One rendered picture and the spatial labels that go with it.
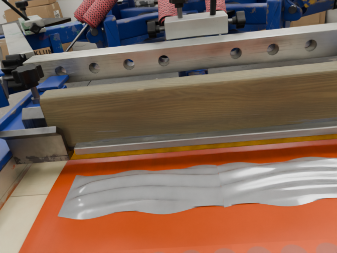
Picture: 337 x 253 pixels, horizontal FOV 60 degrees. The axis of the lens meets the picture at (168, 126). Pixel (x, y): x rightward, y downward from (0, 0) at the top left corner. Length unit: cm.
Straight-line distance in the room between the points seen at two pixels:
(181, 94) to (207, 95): 3
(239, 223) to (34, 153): 26
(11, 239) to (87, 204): 8
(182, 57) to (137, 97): 25
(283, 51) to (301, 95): 25
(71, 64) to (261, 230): 46
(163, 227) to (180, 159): 11
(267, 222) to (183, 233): 8
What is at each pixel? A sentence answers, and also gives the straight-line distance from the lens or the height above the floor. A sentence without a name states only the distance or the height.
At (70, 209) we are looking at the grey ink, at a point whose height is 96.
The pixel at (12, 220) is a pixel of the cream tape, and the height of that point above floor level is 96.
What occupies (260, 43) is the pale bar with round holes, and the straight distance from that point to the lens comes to 59.
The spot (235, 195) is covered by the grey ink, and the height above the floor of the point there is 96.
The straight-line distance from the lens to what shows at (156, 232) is 30.
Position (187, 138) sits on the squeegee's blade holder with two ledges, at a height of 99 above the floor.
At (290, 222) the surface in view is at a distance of 32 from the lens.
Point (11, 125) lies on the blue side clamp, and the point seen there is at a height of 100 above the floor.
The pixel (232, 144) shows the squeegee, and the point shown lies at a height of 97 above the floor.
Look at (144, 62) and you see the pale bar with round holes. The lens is 58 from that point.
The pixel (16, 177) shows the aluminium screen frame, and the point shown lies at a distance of 43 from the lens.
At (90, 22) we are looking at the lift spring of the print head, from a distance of 96.
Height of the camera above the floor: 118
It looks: 30 degrees down
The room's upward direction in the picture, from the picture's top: 7 degrees counter-clockwise
